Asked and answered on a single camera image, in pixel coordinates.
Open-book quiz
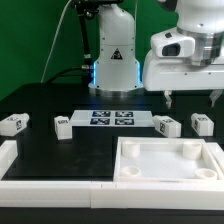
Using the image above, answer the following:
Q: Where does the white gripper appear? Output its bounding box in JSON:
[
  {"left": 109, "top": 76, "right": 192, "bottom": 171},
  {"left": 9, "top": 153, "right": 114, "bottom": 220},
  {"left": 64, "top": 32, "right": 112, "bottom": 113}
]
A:
[{"left": 142, "top": 51, "right": 224, "bottom": 109}]

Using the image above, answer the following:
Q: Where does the white square tabletop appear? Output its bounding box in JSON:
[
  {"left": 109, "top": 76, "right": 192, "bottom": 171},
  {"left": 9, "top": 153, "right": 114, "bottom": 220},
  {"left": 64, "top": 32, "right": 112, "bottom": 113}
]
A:
[{"left": 113, "top": 137, "right": 224, "bottom": 182}]

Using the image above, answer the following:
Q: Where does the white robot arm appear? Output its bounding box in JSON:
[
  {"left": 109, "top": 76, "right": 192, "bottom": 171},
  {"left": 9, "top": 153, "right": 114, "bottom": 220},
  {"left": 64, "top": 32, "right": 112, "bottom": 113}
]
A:
[{"left": 72, "top": 0, "right": 224, "bottom": 103}]

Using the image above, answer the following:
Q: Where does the white right fence piece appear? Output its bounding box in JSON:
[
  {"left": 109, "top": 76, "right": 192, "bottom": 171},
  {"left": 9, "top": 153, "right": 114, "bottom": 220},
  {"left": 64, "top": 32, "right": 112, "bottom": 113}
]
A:
[{"left": 208, "top": 143, "right": 224, "bottom": 173}]

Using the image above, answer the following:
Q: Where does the white fence piece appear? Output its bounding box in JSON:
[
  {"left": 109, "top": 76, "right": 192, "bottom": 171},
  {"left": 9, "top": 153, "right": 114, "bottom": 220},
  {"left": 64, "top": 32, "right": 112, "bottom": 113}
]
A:
[
  {"left": 0, "top": 140, "right": 18, "bottom": 180},
  {"left": 208, "top": 143, "right": 224, "bottom": 173}
]

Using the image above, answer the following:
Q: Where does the white front fence bar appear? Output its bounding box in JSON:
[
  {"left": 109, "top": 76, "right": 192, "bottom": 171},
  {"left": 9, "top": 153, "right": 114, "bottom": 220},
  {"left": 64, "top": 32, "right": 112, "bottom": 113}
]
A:
[{"left": 0, "top": 181, "right": 224, "bottom": 211}]

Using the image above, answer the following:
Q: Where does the white left fence piece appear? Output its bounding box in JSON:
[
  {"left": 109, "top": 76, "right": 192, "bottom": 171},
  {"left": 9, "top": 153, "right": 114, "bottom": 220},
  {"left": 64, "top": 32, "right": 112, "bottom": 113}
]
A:
[{"left": 0, "top": 140, "right": 18, "bottom": 180}]

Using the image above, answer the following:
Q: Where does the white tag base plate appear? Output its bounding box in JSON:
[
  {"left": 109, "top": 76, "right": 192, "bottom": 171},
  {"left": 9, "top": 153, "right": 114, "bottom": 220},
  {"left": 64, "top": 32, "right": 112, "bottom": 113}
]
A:
[{"left": 70, "top": 110, "right": 154, "bottom": 127}]

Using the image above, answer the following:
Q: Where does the black cable bundle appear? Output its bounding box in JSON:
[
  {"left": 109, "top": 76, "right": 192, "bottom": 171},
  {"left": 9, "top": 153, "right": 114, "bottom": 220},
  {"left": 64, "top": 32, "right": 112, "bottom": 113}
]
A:
[{"left": 44, "top": 0, "right": 101, "bottom": 84}]

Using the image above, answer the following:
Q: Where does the white cable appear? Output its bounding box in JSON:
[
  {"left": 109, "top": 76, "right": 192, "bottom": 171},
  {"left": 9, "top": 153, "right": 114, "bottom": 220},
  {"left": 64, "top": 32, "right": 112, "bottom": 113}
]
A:
[{"left": 40, "top": 0, "right": 73, "bottom": 84}]

